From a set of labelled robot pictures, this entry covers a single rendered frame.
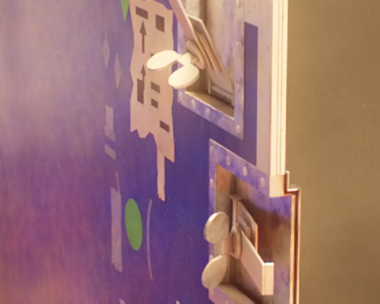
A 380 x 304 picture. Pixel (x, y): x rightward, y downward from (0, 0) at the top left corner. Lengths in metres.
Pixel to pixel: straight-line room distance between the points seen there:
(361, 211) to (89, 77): 0.91
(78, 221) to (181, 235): 0.29
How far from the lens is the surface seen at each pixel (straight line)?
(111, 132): 1.32
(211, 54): 1.07
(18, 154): 1.65
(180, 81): 1.05
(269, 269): 0.99
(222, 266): 1.07
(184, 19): 1.07
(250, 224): 1.05
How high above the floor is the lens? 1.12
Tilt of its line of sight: 15 degrees down
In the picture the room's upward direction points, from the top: straight up
